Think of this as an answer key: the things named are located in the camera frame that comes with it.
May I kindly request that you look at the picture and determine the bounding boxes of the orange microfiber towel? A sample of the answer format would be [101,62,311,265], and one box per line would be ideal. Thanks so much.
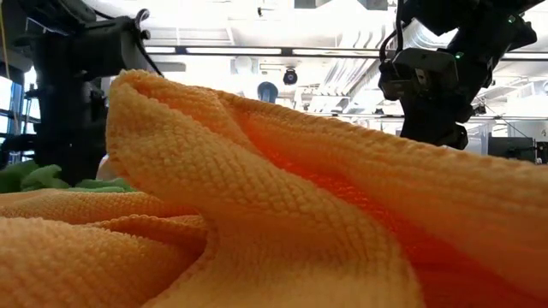
[0,68,548,308]

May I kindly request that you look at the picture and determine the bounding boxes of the black aluminium frame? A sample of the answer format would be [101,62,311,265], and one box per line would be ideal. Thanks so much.
[143,44,548,61]

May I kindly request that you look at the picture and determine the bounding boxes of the black background monitor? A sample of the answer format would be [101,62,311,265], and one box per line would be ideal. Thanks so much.
[487,135,537,163]

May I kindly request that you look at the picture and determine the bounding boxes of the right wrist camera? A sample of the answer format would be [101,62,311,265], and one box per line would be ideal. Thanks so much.
[378,46,460,103]

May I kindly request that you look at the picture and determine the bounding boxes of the green microfiber towel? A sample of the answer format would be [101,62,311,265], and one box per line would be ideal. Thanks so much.
[0,160,136,194]

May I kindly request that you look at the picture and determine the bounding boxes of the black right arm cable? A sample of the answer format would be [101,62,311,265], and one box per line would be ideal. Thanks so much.
[378,0,406,63]

